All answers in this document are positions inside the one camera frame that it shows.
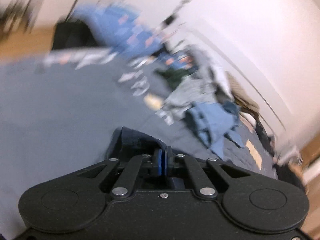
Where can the blue garment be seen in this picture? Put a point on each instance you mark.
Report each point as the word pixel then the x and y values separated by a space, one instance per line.
pixel 210 120

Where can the white garment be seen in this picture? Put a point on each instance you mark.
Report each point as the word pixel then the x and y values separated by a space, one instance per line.
pixel 221 80

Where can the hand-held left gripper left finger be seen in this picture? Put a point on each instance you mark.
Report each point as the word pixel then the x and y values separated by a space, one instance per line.
pixel 157 162

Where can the black hairbrush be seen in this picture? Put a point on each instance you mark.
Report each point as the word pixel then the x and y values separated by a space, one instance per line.
pixel 168 20

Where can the dark cloth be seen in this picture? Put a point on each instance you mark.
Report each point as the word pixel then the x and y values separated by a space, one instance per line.
pixel 72 36

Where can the khaki folded blanket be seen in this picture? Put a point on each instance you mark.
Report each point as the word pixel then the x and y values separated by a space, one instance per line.
pixel 245 95

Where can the dark green garment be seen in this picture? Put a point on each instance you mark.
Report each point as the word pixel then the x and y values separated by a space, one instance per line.
pixel 175 78

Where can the pale grey garment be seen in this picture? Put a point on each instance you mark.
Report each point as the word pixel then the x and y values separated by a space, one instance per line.
pixel 190 95

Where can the black clothes pile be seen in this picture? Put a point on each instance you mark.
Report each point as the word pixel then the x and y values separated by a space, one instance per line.
pixel 265 135

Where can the blue carrot print pillow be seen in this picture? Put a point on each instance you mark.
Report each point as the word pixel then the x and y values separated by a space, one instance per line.
pixel 112 25

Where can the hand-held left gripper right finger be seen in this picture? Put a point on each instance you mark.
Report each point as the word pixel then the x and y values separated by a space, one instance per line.
pixel 168 160

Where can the grey quilted bedspread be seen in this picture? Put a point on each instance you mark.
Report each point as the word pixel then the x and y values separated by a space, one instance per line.
pixel 62 105

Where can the navy t-shirt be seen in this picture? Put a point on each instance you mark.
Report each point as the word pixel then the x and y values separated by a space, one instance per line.
pixel 135 142

